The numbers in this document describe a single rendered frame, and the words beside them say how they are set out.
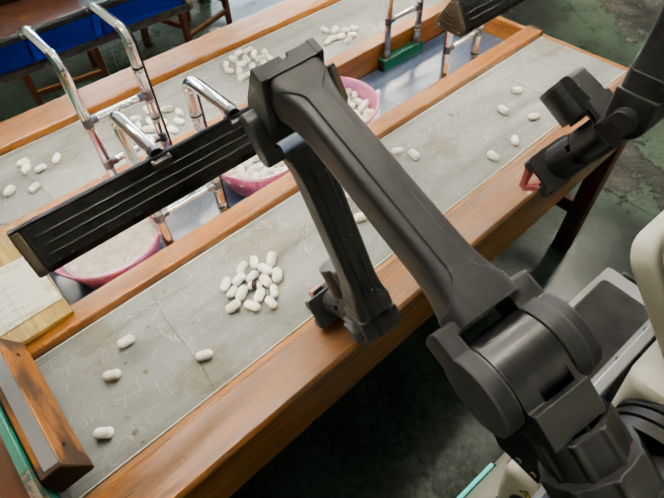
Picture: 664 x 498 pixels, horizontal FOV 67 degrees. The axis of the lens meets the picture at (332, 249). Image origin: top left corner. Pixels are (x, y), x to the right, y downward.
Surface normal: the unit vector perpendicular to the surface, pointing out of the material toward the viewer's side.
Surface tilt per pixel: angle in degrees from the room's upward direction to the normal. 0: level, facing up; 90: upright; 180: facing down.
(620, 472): 53
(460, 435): 0
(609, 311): 0
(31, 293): 0
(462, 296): 17
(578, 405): 38
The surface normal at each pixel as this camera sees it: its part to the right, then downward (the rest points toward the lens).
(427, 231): -0.01, -0.38
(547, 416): 0.21, -0.05
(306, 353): -0.03, -0.63
